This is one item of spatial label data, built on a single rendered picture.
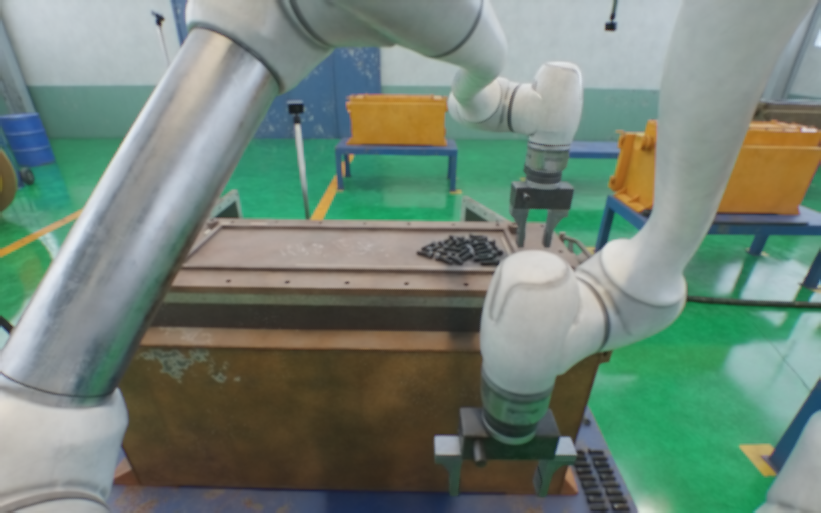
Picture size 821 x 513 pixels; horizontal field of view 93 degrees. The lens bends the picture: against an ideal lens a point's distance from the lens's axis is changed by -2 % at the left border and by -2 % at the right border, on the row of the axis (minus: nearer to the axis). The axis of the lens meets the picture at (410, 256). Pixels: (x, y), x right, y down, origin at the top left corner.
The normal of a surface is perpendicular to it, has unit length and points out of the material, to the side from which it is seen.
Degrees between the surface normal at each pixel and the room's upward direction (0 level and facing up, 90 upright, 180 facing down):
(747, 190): 90
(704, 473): 0
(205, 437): 90
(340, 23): 148
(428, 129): 90
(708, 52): 118
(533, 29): 90
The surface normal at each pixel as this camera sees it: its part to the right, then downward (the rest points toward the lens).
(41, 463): 0.79, -0.02
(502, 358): -0.63, 0.37
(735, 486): 0.01, -0.89
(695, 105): -0.59, 0.78
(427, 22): 0.36, 0.91
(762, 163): 0.00, 0.46
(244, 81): 0.72, 0.22
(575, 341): 0.50, 0.36
